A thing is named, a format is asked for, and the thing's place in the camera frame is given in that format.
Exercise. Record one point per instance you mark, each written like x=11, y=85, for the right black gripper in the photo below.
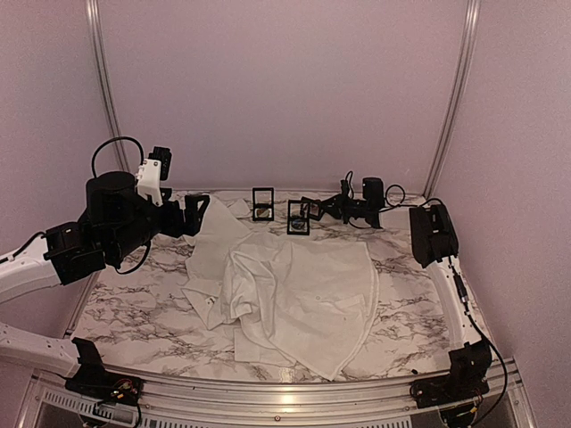
x=336, y=208

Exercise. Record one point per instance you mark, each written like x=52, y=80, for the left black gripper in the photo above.
x=181, y=216

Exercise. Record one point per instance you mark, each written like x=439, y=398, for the green round brooch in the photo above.
x=262, y=210

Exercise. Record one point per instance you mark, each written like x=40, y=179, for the white button shirt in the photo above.
x=296, y=300

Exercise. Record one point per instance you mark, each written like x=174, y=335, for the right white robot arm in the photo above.
x=435, y=247

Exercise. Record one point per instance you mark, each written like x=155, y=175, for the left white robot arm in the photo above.
x=31, y=335

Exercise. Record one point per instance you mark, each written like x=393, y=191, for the black display frame right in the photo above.
x=312, y=215

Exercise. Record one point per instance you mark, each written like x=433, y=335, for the black display frame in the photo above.
x=312, y=215
x=294, y=210
x=263, y=195

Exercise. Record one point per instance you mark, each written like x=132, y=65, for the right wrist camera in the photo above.
x=346, y=186

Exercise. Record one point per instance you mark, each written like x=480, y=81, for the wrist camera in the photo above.
x=346, y=186
x=154, y=169

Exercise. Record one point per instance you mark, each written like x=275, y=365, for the black display frame middle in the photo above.
x=294, y=210

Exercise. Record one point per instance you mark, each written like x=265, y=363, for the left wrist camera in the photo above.
x=154, y=169

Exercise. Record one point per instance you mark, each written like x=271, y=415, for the black display frame left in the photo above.
x=263, y=195

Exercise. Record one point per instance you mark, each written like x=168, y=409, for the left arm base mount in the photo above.
x=93, y=380

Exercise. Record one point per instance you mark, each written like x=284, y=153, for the aluminium front rail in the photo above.
x=173, y=401

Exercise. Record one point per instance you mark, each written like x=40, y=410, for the left aluminium corner post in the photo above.
x=96, y=33

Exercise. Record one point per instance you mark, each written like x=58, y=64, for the aluminium corner post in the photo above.
x=96, y=33
x=459, y=83

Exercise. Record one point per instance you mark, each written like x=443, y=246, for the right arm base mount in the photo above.
x=455, y=381

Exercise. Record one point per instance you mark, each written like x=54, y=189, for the right aluminium corner post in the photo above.
x=459, y=83

